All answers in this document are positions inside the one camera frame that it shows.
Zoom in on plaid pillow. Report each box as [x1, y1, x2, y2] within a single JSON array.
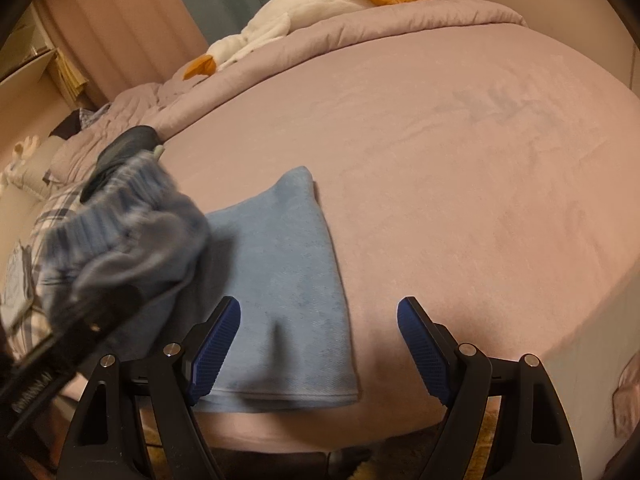
[[0, 180, 91, 356]]

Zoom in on cream printed cloth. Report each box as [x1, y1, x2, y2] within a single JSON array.
[[0, 240, 40, 333]]

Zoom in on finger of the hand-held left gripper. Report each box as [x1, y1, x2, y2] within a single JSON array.
[[75, 284, 143, 333]]

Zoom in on white goose plush toy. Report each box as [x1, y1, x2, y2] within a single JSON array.
[[182, 0, 442, 81]]

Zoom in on beige pillow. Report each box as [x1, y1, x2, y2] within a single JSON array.
[[10, 137, 68, 196]]

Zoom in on beige cabinet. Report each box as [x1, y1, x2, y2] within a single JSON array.
[[0, 2, 61, 86]]

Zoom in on small white plush toy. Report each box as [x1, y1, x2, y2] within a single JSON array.
[[0, 135, 41, 191]]

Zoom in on folded dark blue jeans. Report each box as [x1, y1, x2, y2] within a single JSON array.
[[81, 126, 161, 201]]

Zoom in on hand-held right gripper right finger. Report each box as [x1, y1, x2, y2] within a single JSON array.
[[396, 296, 583, 480]]

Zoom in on dark cloth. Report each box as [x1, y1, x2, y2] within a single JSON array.
[[50, 110, 96, 138]]

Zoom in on pink curtain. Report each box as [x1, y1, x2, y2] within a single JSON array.
[[40, 0, 211, 106]]

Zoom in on pink duvet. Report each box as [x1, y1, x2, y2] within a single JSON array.
[[50, 0, 528, 181]]

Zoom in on bed with pink sheet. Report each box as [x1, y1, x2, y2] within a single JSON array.
[[0, 22, 640, 461]]

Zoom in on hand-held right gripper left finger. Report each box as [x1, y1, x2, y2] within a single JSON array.
[[56, 296, 242, 480]]

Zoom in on yellow pleated cloth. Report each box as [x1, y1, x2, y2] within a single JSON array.
[[50, 47, 88, 100]]

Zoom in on light blue denim pants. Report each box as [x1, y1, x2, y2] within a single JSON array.
[[37, 152, 361, 415]]

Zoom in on blue checked cloth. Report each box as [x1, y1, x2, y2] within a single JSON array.
[[80, 104, 112, 128]]

